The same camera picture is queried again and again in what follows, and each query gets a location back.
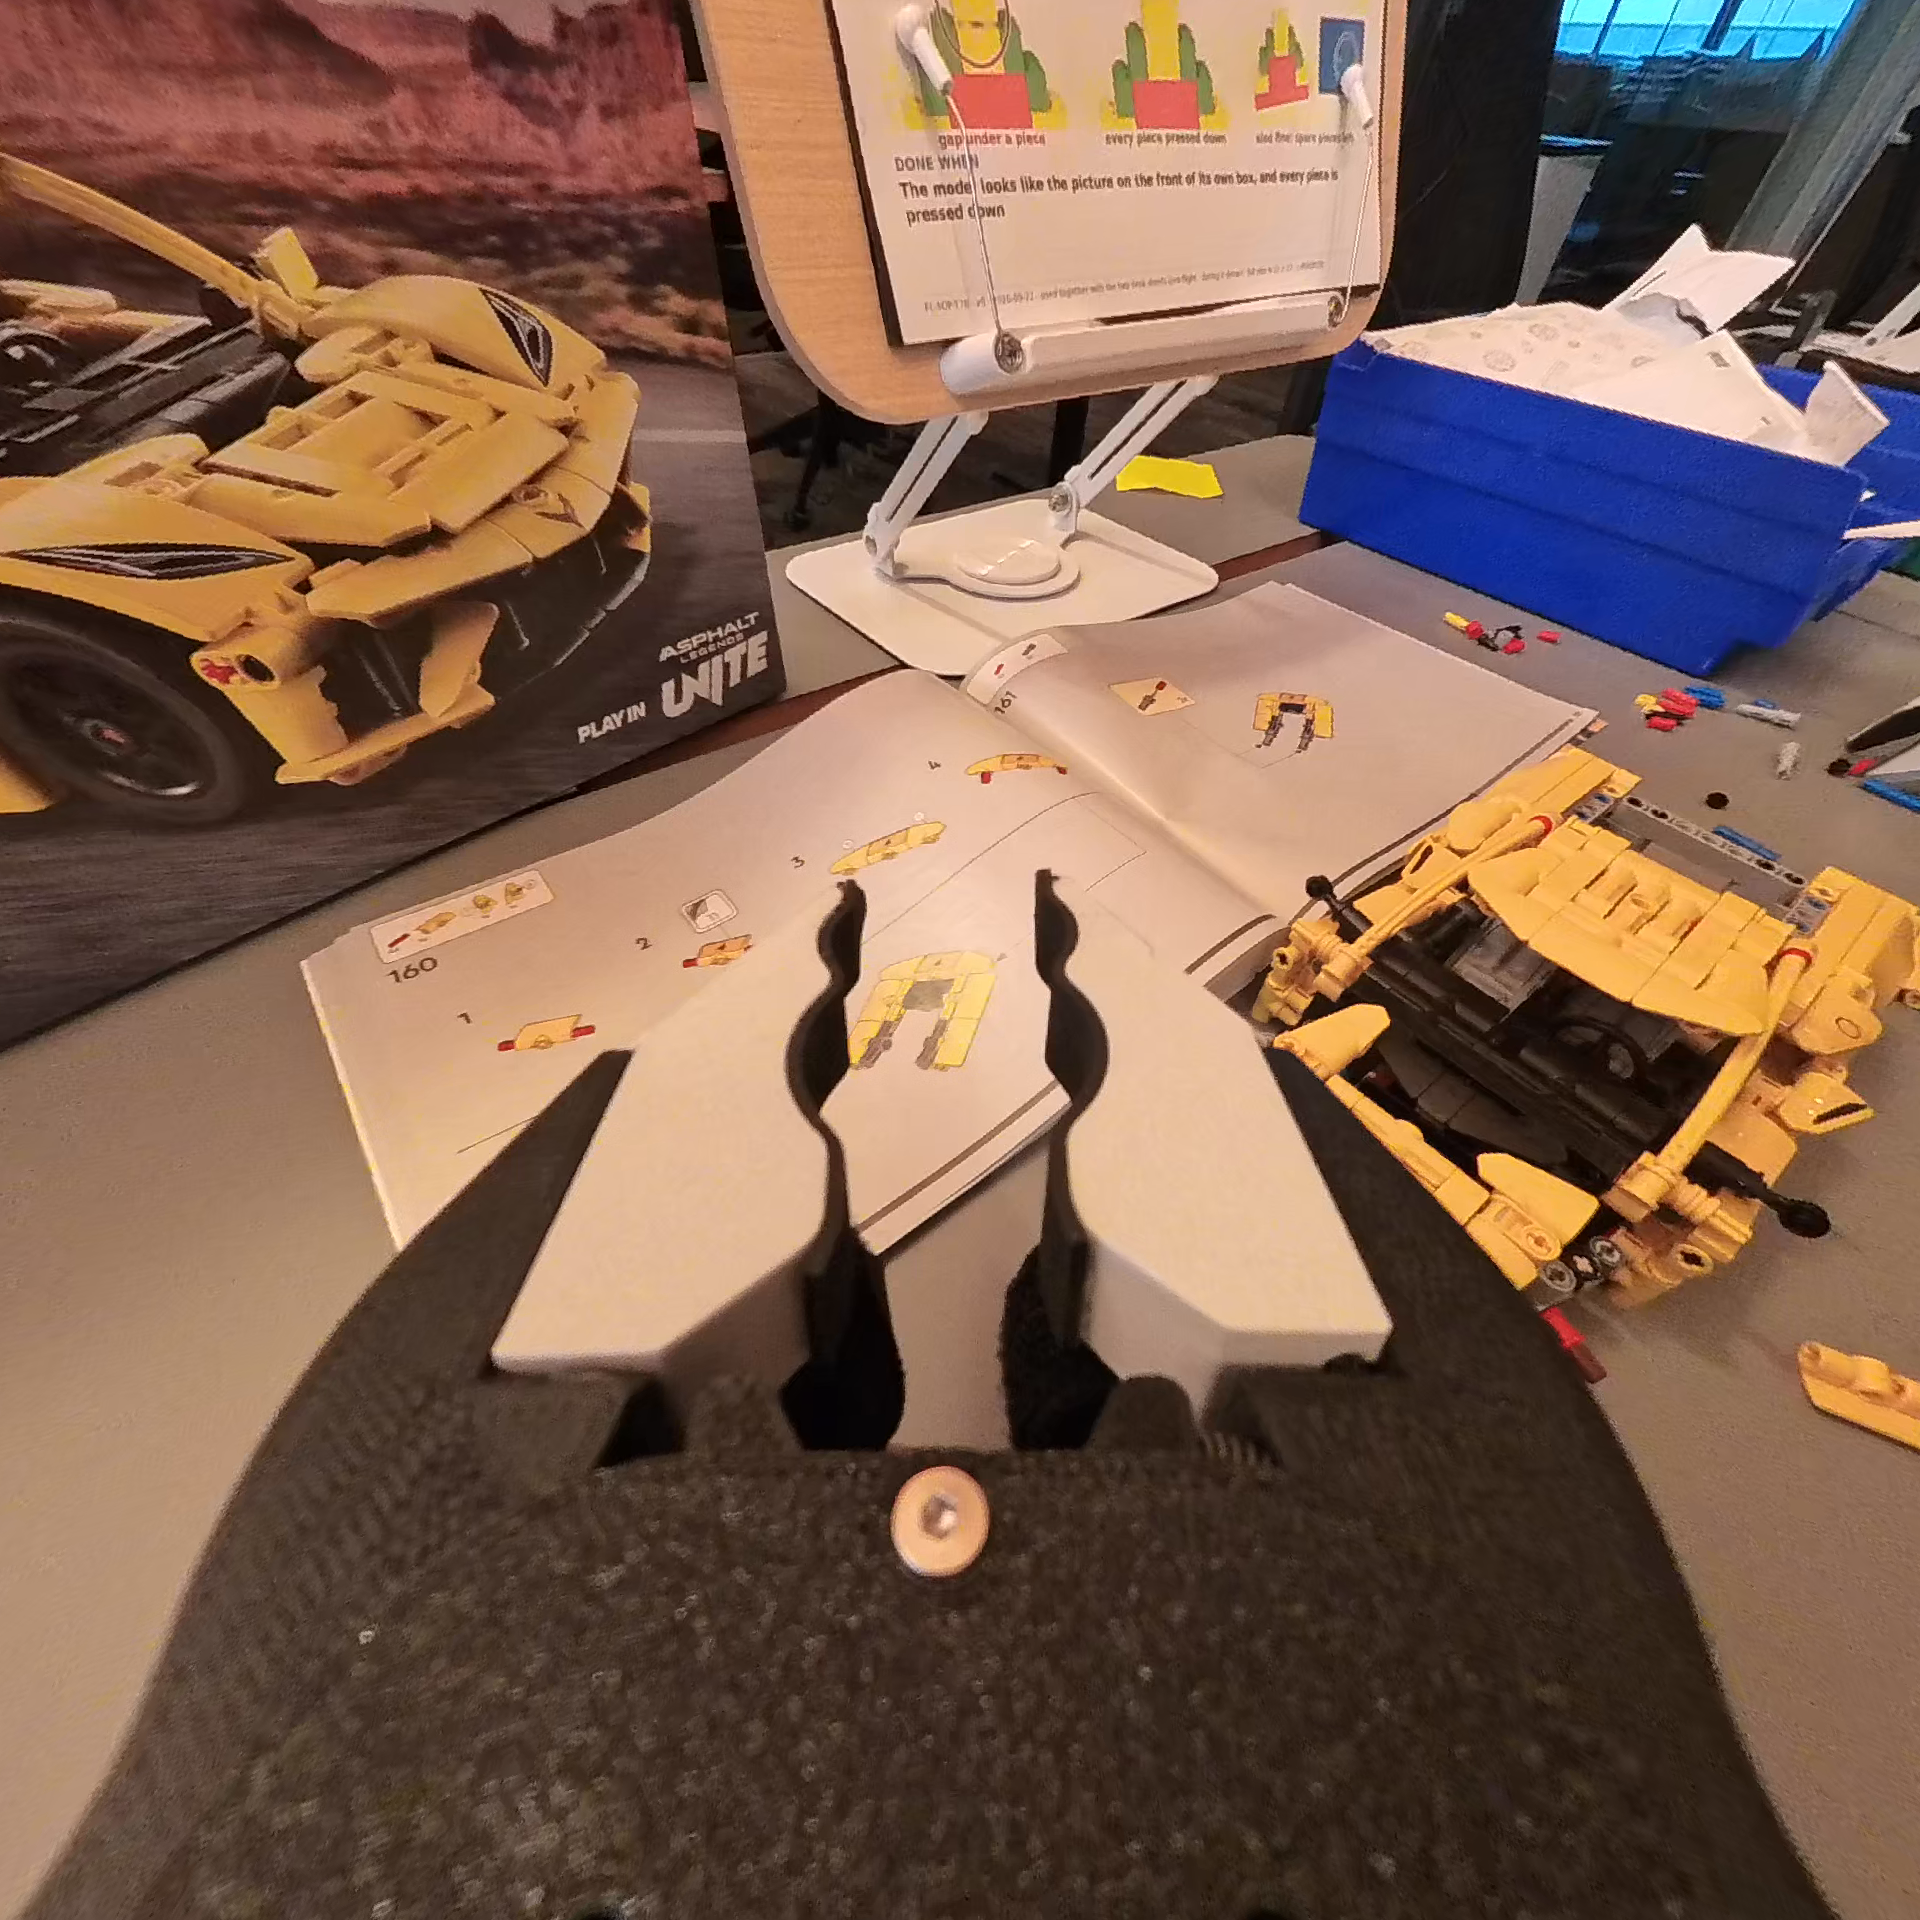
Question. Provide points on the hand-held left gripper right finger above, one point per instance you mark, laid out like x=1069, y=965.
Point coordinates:
x=1201, y=1202

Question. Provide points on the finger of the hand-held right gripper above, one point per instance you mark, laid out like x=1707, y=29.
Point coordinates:
x=1894, y=732

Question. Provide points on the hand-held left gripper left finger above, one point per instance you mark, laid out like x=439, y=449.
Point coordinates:
x=675, y=1202

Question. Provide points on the grey desk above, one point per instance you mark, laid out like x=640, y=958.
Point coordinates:
x=149, y=1276

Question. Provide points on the scattered red blue pins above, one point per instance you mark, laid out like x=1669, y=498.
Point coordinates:
x=1663, y=716

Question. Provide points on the open instruction booklet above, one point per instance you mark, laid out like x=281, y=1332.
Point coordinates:
x=450, y=1051

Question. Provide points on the yellow brick car model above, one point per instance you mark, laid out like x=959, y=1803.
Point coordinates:
x=1621, y=932

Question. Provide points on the red connector pin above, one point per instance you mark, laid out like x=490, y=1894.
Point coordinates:
x=1574, y=1342

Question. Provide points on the cluster of red black pins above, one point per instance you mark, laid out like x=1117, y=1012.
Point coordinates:
x=1501, y=635

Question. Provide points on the blue plastic bin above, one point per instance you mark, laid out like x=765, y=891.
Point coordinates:
x=1501, y=510

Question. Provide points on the crumpled white paper bags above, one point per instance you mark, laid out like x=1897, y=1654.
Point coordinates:
x=1576, y=361

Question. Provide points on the yellow brick panel piece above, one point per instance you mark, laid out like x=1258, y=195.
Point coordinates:
x=1862, y=1388

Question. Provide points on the yellow paper note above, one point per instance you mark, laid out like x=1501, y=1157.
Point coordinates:
x=1171, y=476

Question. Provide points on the bright industrial window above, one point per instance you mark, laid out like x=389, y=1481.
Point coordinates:
x=1650, y=30

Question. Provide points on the printed instruction sheet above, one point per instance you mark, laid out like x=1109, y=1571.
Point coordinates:
x=1125, y=211

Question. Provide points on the wooden document stand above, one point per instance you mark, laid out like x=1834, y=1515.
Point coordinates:
x=781, y=225

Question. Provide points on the black brick set box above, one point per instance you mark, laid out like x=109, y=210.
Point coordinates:
x=376, y=225

